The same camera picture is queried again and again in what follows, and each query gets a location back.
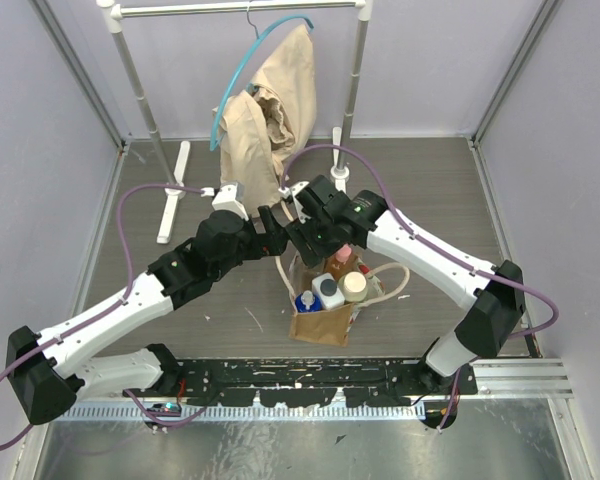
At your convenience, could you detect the cream lid green jar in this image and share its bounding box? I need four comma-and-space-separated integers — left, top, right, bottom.
338, 271, 368, 303

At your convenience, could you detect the beige cloth garment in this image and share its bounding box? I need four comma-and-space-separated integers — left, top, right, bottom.
218, 24, 317, 217

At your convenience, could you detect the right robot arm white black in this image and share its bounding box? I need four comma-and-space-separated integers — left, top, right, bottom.
280, 175, 526, 394

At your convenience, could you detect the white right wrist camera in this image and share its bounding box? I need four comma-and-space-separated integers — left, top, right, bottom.
278, 181, 310, 223

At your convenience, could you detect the canvas tote bag with handles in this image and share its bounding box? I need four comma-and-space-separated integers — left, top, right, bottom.
275, 246, 410, 346

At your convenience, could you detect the small green led board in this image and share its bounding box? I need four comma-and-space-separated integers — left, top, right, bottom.
148, 402, 182, 417

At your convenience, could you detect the blue bottle white pump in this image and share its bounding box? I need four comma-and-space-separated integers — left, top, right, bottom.
294, 290, 322, 313

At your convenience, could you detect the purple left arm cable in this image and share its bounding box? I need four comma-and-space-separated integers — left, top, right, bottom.
0, 183, 209, 451

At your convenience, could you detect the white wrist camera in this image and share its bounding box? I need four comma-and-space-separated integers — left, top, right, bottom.
201, 181, 249, 220
278, 181, 310, 223

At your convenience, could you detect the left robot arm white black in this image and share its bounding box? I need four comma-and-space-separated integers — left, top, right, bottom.
7, 207, 289, 425

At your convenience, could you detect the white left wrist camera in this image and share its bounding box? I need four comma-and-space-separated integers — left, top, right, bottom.
201, 181, 249, 220

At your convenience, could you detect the pink cap amber bottle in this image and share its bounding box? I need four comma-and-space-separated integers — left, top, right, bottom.
324, 244, 356, 281

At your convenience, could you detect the blue clothes hanger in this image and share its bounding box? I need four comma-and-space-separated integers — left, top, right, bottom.
209, 14, 314, 152

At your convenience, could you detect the white bottle grey cap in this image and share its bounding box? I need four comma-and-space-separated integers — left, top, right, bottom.
311, 273, 345, 311

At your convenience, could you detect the white metal clothes rack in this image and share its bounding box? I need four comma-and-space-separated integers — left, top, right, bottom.
96, 0, 374, 245

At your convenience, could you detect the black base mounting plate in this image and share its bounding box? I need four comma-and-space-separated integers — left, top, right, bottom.
133, 358, 453, 408

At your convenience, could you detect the white slotted cable duct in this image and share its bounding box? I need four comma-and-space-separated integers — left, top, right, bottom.
99, 403, 426, 422

